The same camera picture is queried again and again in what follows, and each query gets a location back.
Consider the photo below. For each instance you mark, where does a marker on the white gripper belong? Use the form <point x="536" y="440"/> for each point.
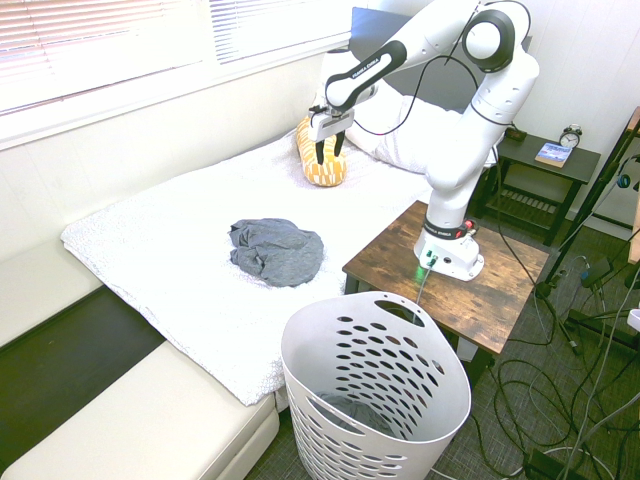
<point x="327" y="124"/>

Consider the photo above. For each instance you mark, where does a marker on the grey garment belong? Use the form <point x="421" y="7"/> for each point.
<point x="277" y="252"/>

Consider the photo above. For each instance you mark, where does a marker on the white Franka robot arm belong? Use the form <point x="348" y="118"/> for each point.
<point x="452" y="145"/>

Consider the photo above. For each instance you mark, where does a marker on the white perforated laundry basket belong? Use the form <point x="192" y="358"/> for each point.
<point x="375" y="395"/>

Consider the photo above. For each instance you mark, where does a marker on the yellow patterned bolster pillow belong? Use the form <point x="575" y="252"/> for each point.
<point x="325" y="167"/>

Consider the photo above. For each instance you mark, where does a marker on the white bed pillow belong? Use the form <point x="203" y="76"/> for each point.
<point x="395" y="132"/>

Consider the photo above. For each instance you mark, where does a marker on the dark grey headboard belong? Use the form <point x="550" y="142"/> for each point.
<point x="435" y="80"/>

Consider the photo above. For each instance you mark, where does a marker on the white textured bed cover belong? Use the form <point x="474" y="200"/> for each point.
<point x="210" y="250"/>

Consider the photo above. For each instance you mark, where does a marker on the small dark box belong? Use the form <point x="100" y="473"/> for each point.
<point x="515" y="134"/>

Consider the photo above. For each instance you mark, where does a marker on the rustic wooden side table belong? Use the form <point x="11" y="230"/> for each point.
<point x="450" y="295"/>

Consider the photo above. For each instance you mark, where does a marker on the black nightstand with shelf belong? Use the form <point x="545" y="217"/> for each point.
<point x="542" y="175"/>

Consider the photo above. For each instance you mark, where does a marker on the blue cover book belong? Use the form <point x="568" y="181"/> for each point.
<point x="553" y="154"/>

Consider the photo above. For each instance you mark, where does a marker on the white window blinds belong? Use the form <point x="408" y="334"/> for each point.
<point x="125" y="40"/>

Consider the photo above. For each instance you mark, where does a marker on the black twin-bell alarm clock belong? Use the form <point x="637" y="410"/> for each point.
<point x="570" y="136"/>

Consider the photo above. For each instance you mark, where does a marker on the grey cloth inside basket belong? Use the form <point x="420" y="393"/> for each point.
<point x="352" y="412"/>

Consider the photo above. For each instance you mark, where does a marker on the black power adapter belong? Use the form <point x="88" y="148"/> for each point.
<point x="597" y="271"/>

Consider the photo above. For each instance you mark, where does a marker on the light wooden furniture edge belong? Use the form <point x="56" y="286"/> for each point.
<point x="635" y="200"/>

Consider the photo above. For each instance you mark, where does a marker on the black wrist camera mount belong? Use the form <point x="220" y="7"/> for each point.
<point x="317" y="108"/>

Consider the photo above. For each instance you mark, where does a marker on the black camera tripod stand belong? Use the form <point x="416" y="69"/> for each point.
<point x="595" y="200"/>

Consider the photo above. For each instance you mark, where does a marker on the cream bed frame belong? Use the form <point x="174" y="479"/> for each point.
<point x="115" y="395"/>

